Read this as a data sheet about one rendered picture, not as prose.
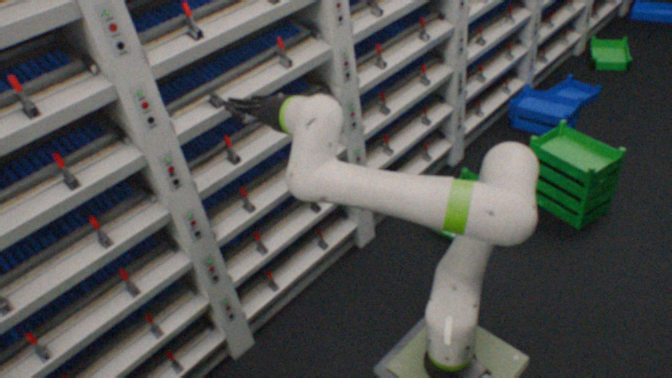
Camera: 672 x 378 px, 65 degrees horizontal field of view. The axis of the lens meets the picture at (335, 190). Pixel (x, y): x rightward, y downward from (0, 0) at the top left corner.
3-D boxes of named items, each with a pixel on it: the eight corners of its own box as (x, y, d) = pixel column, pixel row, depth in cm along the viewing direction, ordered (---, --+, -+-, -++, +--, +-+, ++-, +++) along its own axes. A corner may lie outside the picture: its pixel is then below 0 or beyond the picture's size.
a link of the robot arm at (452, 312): (477, 328, 149) (481, 284, 137) (471, 376, 138) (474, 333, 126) (432, 320, 153) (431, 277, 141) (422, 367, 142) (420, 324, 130)
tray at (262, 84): (331, 57, 173) (334, 33, 165) (177, 147, 142) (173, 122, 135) (289, 28, 180) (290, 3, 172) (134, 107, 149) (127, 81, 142)
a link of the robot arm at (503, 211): (530, 221, 116) (544, 179, 108) (528, 264, 107) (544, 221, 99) (447, 205, 120) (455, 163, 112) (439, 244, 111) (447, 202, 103)
